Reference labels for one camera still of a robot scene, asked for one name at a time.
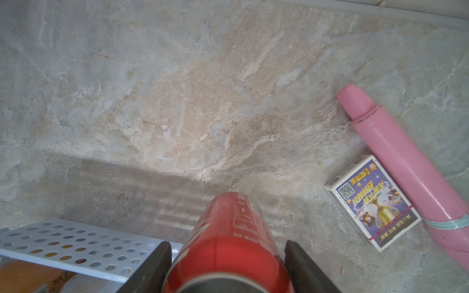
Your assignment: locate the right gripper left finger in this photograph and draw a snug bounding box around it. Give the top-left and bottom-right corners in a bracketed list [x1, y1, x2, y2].
[117, 241, 172, 293]

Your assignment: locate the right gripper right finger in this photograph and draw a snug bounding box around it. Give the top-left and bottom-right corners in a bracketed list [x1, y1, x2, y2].
[285, 240, 341, 293]

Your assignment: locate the red cola can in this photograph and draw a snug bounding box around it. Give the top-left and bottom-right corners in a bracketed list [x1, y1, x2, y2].
[161, 192, 294, 293]

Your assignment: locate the light blue plastic basket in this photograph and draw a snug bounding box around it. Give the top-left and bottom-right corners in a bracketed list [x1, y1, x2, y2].
[1, 219, 182, 293]

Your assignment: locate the small purple card box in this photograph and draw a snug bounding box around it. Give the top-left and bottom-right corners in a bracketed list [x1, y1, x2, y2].
[324, 155, 422, 252]

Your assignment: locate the orange can back left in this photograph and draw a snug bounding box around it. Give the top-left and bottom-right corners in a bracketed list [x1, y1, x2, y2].
[1, 260, 76, 293]

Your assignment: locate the pink cylindrical tube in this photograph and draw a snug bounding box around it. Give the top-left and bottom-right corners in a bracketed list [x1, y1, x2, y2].
[337, 84, 469, 269]

